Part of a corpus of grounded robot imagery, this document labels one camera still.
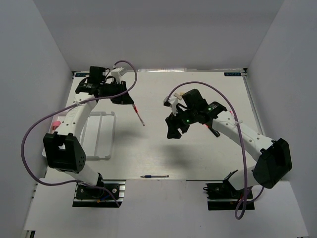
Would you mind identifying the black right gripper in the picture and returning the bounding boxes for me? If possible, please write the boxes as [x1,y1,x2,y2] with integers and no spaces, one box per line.
[165,105,198,139]

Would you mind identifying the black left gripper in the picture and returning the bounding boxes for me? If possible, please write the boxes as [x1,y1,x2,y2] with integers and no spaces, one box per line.
[100,80,134,105]

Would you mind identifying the red gel pen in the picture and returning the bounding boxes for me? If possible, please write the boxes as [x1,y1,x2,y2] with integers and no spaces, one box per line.
[132,104,145,126]

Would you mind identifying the pink cap clear tube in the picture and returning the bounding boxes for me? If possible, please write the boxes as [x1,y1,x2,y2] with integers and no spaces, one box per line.
[51,120,61,132]

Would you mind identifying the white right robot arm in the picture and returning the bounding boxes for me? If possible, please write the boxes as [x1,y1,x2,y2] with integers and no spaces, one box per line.
[163,89,292,198]

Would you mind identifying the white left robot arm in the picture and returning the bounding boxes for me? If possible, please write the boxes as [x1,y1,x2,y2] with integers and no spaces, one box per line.
[43,66,134,198]

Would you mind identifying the orange cap black highlighter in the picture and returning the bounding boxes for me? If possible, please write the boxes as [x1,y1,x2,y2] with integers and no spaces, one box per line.
[206,125,220,138]

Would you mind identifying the blue ballpoint pen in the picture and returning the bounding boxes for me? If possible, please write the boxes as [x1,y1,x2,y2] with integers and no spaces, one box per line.
[140,175,169,179]

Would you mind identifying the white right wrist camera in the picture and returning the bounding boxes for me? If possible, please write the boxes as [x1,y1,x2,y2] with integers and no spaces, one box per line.
[163,93,183,116]

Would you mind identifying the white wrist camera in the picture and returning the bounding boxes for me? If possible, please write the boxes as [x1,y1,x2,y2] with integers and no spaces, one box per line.
[110,67,127,84]
[163,93,183,116]

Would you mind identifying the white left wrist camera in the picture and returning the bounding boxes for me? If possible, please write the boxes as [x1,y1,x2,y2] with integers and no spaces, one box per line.
[110,67,127,84]

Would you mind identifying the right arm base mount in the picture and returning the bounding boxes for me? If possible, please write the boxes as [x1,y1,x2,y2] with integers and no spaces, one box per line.
[203,182,244,211]

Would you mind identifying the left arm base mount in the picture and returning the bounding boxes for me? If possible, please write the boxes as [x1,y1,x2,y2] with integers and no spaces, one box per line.
[72,180,126,208]

